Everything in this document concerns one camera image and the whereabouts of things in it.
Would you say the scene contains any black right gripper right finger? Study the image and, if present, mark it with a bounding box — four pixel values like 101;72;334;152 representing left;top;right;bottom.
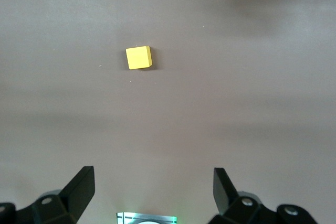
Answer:
209;167;320;224

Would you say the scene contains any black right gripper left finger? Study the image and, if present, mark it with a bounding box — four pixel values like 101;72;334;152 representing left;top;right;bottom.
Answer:
0;166;96;224

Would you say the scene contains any yellow wooden block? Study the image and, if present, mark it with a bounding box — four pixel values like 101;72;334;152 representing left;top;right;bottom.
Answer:
125;45;154;71

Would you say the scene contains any brown paper table cover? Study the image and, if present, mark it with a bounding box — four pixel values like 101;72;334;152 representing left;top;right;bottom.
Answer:
0;0;336;224

